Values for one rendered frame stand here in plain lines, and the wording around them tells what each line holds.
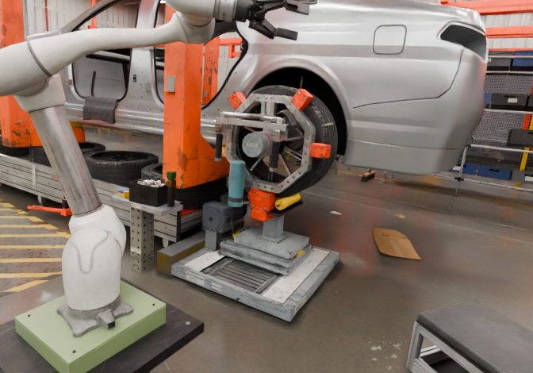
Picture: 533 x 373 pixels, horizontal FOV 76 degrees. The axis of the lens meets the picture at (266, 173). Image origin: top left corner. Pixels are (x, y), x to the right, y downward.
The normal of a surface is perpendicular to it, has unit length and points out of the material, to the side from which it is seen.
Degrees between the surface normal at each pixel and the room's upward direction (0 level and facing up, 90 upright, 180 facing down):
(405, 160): 90
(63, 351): 3
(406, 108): 90
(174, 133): 90
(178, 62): 90
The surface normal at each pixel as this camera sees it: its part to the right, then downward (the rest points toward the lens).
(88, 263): 0.36, -0.04
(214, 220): -0.48, 0.14
